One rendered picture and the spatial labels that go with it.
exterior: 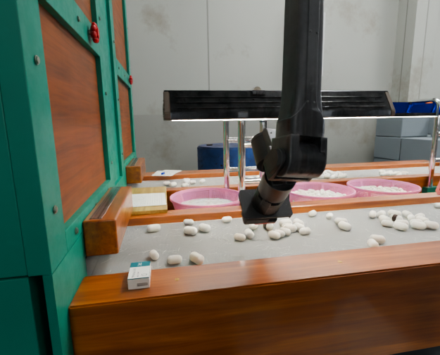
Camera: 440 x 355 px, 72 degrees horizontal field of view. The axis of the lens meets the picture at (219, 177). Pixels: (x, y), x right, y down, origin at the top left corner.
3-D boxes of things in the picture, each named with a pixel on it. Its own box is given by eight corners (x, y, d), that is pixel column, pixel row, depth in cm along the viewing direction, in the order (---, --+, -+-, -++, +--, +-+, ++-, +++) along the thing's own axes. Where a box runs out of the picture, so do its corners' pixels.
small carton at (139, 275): (149, 287, 50) (148, 276, 50) (128, 290, 50) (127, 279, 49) (151, 270, 56) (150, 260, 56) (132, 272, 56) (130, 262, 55)
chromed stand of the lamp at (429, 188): (462, 194, 144) (476, 96, 135) (426, 196, 140) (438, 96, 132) (428, 185, 162) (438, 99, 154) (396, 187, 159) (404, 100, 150)
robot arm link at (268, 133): (280, 161, 44) (328, 164, 47) (263, 103, 50) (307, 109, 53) (248, 198, 54) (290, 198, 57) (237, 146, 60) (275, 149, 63)
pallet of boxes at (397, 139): (441, 201, 377) (452, 113, 357) (506, 218, 309) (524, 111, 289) (368, 208, 352) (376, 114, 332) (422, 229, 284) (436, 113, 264)
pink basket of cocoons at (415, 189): (436, 214, 114) (439, 190, 112) (373, 220, 109) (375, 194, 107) (385, 197, 139) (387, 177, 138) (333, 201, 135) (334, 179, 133)
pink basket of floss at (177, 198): (256, 217, 114) (257, 193, 112) (213, 239, 93) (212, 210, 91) (203, 206, 130) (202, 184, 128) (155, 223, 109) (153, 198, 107)
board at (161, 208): (167, 213, 91) (167, 209, 91) (115, 216, 89) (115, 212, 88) (166, 189, 123) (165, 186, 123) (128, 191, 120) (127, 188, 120)
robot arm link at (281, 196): (269, 189, 49) (302, 187, 50) (261, 154, 53) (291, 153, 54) (260, 207, 55) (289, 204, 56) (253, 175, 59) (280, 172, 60)
